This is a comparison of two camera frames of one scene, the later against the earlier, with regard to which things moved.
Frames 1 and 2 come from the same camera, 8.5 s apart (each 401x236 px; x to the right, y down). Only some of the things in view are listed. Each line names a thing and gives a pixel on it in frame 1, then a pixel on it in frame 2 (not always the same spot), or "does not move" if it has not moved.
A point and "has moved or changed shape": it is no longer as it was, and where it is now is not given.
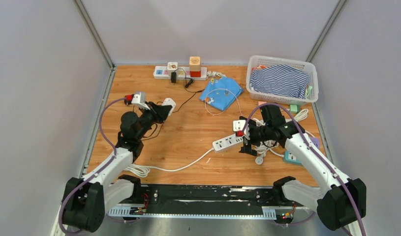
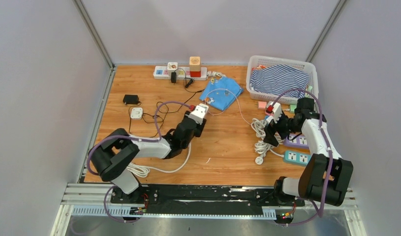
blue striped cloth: (280, 78) does not move
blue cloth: (221, 92) does not move
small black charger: (173, 77) does not move
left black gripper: (159, 113) → (199, 128)
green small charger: (294, 108) does not move
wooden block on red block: (195, 67) does not move
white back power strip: (161, 73) does not move
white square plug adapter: (169, 102) has moved or changed shape
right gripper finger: (247, 147) → (269, 131)
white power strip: (226, 142) → (143, 171)
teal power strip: (289, 158) does not move
